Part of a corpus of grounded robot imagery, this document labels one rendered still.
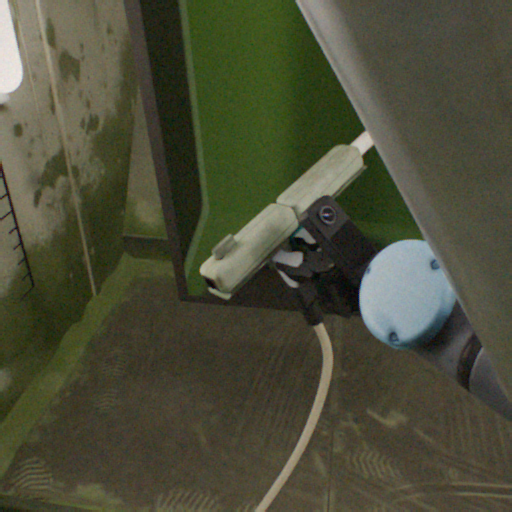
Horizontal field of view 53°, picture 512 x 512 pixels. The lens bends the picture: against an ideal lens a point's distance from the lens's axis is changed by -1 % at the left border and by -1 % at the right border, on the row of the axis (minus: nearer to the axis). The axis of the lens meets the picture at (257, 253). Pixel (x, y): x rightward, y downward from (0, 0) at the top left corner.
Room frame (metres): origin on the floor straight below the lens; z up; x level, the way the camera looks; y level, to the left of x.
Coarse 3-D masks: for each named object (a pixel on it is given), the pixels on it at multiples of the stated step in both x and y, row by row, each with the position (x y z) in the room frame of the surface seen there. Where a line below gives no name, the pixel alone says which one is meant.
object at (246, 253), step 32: (320, 160) 0.74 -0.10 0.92; (352, 160) 0.73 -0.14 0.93; (288, 192) 0.68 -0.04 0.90; (320, 192) 0.68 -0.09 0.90; (256, 224) 0.63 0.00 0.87; (288, 224) 0.63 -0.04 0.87; (224, 256) 0.58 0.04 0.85; (256, 256) 0.59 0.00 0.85; (224, 288) 0.55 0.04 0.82; (288, 288) 0.64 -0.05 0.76; (320, 320) 0.64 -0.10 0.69
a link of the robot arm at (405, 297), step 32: (384, 256) 0.37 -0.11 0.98; (416, 256) 0.35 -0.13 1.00; (384, 288) 0.35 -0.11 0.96; (416, 288) 0.33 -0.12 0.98; (448, 288) 0.32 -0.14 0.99; (384, 320) 0.33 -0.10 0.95; (416, 320) 0.31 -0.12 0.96; (448, 320) 0.31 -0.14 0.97; (416, 352) 0.33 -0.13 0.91; (448, 352) 0.29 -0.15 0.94
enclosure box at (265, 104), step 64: (128, 0) 0.87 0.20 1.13; (192, 0) 1.23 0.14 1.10; (256, 0) 1.21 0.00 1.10; (192, 64) 1.25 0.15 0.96; (256, 64) 1.23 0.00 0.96; (320, 64) 1.21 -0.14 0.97; (192, 128) 1.22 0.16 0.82; (256, 128) 1.27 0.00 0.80; (320, 128) 1.25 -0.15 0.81; (192, 192) 1.18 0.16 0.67; (256, 192) 1.31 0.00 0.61; (384, 192) 1.26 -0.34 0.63; (192, 256) 1.14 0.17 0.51
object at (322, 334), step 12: (324, 336) 0.65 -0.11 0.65; (324, 348) 0.65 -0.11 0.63; (324, 360) 0.65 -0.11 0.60; (324, 372) 0.65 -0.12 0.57; (324, 384) 0.65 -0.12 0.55; (324, 396) 0.64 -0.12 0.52; (312, 420) 0.64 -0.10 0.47; (312, 432) 0.63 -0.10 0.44; (300, 444) 0.63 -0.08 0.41; (300, 456) 0.62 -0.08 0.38; (288, 468) 0.61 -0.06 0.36; (276, 480) 0.61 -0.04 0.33; (276, 492) 0.60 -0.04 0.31; (264, 504) 0.59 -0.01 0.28
